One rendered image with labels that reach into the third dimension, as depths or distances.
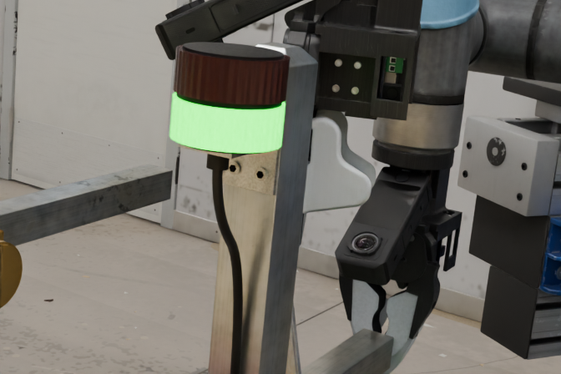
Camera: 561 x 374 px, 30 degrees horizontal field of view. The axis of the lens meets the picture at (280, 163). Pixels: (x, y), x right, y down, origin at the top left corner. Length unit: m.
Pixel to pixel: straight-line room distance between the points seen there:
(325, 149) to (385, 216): 0.22
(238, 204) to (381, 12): 0.15
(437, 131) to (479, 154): 0.41
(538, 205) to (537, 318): 0.14
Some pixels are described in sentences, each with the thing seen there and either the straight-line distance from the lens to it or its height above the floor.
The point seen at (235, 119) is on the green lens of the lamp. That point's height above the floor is 1.11.
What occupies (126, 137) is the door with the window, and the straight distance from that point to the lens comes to 4.18.
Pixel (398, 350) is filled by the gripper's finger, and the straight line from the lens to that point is 0.94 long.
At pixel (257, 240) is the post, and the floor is 1.03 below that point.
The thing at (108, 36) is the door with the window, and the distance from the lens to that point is 4.20.
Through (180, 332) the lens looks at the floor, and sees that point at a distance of 3.14.
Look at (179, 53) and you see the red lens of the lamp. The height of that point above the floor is 1.14.
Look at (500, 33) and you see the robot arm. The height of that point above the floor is 1.13.
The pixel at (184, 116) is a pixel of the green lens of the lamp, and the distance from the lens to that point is 0.54.
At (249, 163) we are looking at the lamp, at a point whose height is 1.07.
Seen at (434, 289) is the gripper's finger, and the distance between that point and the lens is 0.91.
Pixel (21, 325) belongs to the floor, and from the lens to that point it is 3.15.
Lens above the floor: 1.21
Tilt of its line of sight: 13 degrees down
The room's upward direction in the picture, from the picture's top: 6 degrees clockwise
